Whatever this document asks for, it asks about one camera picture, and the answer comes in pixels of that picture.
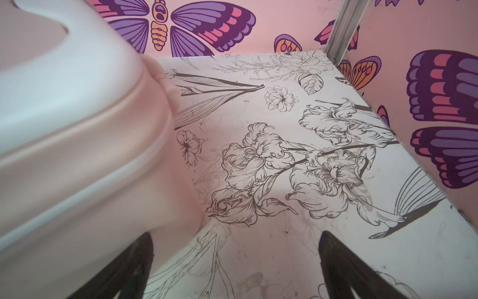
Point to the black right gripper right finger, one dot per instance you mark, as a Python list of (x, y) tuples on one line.
[(346, 275)]

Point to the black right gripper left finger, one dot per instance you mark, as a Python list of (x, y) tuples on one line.
[(123, 278)]

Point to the aluminium frame post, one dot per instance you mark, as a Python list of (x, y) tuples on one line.
[(345, 26)]

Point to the pink first aid box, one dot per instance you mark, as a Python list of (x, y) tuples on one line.
[(90, 166)]

